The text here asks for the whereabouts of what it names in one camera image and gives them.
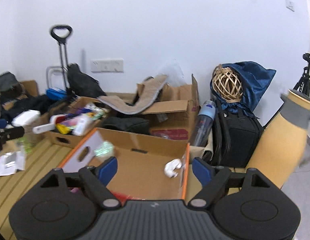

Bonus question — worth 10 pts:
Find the black bag on trolley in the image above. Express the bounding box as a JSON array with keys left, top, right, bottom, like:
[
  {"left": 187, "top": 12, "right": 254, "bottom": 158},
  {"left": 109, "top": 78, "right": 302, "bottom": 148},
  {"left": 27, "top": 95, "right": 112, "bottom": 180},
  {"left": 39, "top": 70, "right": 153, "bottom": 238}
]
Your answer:
[{"left": 67, "top": 63, "right": 107, "bottom": 98}]

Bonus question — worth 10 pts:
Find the clear iridescent plastic bag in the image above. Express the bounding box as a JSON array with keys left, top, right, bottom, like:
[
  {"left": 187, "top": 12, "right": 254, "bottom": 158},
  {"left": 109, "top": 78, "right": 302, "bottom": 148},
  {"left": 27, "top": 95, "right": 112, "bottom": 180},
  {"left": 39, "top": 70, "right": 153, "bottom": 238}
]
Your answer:
[{"left": 94, "top": 141, "right": 115, "bottom": 162}]

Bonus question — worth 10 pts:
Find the small brown cardboard tray box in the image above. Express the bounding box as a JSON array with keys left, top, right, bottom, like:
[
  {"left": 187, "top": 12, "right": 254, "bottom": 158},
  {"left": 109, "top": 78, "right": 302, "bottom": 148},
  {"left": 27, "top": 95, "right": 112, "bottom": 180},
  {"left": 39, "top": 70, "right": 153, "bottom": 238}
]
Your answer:
[{"left": 45, "top": 97, "right": 110, "bottom": 148}]

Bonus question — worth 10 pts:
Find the white wall socket strip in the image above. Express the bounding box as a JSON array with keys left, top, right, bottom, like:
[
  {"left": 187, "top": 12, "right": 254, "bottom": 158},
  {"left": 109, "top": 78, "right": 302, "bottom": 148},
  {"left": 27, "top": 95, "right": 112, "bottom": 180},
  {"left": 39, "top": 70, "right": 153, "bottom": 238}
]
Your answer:
[{"left": 90, "top": 58, "right": 124, "bottom": 73}]

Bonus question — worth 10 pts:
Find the woven rattan ball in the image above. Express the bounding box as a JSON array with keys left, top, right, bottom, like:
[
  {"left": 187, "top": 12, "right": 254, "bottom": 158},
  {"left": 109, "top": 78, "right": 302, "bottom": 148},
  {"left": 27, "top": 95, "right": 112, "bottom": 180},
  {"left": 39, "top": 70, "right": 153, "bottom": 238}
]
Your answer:
[{"left": 212, "top": 64, "right": 243, "bottom": 103}]

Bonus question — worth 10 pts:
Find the white wall switch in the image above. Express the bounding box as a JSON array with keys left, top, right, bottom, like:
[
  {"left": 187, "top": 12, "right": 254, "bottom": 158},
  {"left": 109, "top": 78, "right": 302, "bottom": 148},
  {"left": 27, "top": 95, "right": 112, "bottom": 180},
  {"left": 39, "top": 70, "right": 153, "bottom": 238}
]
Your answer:
[{"left": 285, "top": 0, "right": 295, "bottom": 12}]

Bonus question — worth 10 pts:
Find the white lint roller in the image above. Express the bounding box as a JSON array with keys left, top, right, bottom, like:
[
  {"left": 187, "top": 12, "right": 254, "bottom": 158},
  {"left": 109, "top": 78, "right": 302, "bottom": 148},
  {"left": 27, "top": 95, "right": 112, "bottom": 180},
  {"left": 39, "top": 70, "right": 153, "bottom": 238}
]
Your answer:
[{"left": 32, "top": 114, "right": 66, "bottom": 134}]

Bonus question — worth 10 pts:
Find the white paper packet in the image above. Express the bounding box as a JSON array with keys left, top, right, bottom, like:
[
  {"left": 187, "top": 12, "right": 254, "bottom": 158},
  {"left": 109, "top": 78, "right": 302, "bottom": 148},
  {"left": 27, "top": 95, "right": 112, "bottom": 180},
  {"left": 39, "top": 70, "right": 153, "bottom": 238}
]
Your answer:
[{"left": 0, "top": 151, "right": 26, "bottom": 177}]

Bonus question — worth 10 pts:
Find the dark backpack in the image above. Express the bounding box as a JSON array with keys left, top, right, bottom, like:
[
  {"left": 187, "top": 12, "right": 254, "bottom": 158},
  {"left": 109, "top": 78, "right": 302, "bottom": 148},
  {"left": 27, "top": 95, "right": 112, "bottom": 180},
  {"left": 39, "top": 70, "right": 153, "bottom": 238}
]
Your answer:
[{"left": 0, "top": 72, "right": 26, "bottom": 117}]

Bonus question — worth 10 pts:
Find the black camera tripod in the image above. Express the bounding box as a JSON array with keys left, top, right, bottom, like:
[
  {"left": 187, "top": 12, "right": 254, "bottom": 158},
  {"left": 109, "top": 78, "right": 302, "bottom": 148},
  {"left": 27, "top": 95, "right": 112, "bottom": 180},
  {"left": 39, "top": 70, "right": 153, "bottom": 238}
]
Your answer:
[{"left": 294, "top": 53, "right": 310, "bottom": 96}]

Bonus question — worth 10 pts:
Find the white sock bundle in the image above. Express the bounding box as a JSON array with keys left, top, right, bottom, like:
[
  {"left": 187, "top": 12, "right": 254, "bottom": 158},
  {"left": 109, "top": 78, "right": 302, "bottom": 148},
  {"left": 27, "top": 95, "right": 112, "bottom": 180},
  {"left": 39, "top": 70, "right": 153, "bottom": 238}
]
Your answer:
[{"left": 164, "top": 159, "right": 182, "bottom": 178}]

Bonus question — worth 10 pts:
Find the dark blue velvet cloth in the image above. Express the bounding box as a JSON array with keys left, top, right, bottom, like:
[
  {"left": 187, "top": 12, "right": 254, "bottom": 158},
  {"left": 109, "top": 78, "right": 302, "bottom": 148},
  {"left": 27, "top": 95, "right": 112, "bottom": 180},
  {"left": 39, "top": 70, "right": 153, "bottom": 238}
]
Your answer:
[{"left": 210, "top": 61, "right": 276, "bottom": 118}]

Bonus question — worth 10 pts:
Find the large open cardboard box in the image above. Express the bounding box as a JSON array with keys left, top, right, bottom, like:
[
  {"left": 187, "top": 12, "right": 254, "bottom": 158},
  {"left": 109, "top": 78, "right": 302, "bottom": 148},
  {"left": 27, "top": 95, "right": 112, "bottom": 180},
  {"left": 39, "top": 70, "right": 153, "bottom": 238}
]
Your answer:
[{"left": 103, "top": 77, "right": 199, "bottom": 141}]

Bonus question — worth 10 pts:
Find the beige fleece insole mat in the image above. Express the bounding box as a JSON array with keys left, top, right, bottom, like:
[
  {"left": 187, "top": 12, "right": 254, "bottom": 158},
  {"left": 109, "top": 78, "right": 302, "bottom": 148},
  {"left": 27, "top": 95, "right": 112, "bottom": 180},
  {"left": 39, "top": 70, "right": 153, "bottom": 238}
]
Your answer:
[{"left": 98, "top": 74, "right": 168, "bottom": 115}]

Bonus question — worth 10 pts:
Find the silver metal chair frame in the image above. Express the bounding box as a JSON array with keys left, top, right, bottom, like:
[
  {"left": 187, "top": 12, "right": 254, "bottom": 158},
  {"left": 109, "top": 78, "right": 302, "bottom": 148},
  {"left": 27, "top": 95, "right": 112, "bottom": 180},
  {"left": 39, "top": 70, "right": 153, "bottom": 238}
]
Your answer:
[{"left": 46, "top": 66, "right": 68, "bottom": 91}]

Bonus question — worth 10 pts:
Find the black suitcase bag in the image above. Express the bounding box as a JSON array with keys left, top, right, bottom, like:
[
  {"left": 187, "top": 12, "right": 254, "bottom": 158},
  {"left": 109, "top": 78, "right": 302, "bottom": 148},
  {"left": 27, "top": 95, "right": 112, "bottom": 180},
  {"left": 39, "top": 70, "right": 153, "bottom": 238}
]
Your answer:
[{"left": 211, "top": 100, "right": 264, "bottom": 168}]

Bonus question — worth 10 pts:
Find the red orange cardboard box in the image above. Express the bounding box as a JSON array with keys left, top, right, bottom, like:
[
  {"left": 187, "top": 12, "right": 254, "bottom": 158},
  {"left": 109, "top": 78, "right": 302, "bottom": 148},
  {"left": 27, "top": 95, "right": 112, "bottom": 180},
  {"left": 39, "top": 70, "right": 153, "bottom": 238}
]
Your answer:
[{"left": 59, "top": 128, "right": 190, "bottom": 200}]

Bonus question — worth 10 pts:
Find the yellow thermos jug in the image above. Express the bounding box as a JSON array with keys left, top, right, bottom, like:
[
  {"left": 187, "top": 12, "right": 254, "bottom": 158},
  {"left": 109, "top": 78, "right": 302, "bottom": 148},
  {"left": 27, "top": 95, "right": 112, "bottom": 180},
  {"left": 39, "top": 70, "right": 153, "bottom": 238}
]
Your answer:
[{"left": 246, "top": 89, "right": 310, "bottom": 188}]

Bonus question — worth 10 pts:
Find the blue lid water bottle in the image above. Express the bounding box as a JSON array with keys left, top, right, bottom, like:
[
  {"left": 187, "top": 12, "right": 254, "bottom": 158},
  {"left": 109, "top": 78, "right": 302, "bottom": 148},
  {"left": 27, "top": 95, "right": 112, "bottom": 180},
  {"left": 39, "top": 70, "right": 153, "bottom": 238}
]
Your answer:
[{"left": 189, "top": 100, "right": 216, "bottom": 147}]

